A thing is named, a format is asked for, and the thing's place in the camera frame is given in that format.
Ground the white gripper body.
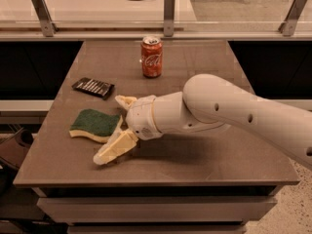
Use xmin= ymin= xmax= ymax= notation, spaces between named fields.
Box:
xmin=126 ymin=96 xmax=163 ymax=140

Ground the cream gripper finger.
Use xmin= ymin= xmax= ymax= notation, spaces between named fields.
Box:
xmin=115 ymin=96 xmax=137 ymax=110
xmin=94 ymin=130 xmax=138 ymax=165

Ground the green and yellow sponge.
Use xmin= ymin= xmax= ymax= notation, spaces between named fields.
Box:
xmin=69 ymin=109 xmax=123 ymax=143

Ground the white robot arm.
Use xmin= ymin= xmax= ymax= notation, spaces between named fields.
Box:
xmin=94 ymin=74 xmax=312 ymax=170

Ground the red Coca-Cola can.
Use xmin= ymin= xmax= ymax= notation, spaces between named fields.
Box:
xmin=141 ymin=36 xmax=163 ymax=78

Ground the grey table drawer front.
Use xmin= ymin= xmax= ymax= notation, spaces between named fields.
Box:
xmin=37 ymin=196 xmax=277 ymax=223

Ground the left metal railing bracket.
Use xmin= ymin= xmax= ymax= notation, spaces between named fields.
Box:
xmin=31 ymin=0 xmax=57 ymax=37

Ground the metal railing bracket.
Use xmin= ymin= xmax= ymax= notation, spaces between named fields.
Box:
xmin=278 ymin=0 xmax=308 ymax=37
xmin=31 ymin=0 xmax=57 ymax=37
xmin=164 ymin=0 xmax=176 ymax=37

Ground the middle metal railing bracket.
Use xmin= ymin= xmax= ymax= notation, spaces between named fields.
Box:
xmin=164 ymin=0 xmax=176 ymax=37

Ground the right metal railing bracket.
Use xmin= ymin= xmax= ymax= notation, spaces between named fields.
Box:
xmin=278 ymin=0 xmax=308 ymax=37

